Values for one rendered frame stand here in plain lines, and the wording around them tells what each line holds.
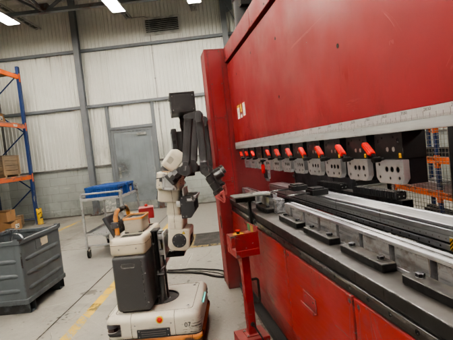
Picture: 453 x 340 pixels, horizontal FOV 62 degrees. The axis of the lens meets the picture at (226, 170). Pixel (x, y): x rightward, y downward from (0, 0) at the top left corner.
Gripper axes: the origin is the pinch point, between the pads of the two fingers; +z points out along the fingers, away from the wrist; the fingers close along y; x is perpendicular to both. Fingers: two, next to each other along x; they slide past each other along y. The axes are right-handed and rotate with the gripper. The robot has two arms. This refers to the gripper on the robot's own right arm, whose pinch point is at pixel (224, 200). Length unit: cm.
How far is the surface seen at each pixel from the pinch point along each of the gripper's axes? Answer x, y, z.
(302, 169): -50, -60, 3
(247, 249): 2.4, -24.6, 31.6
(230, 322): 51, 29, 86
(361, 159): -63, -118, 3
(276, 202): -29.2, -3.9, 19.9
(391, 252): -52, -127, 35
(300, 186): -51, 20, 24
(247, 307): 23, -18, 65
